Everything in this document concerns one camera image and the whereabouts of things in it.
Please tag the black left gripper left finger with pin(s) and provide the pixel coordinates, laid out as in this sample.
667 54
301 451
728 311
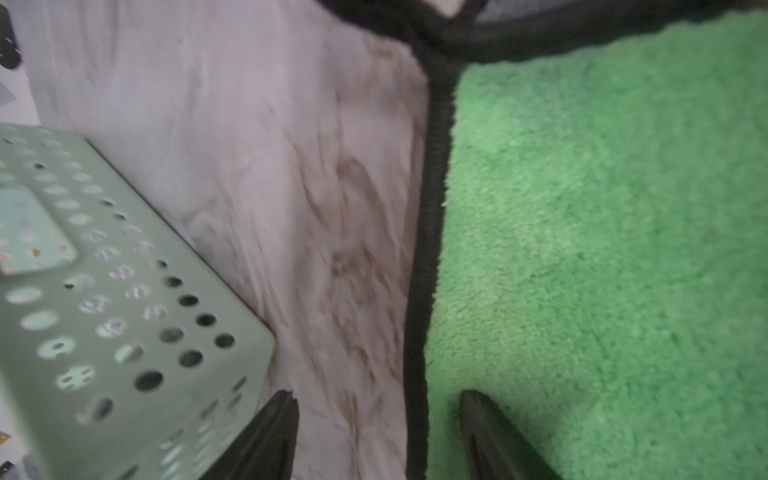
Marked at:
265 449

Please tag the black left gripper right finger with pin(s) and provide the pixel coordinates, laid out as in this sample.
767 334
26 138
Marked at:
494 448

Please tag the green and grey dishcloth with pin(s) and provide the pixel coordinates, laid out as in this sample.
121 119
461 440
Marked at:
591 246

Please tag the mint green plastic basket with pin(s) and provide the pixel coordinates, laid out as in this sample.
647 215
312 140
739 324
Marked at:
123 355

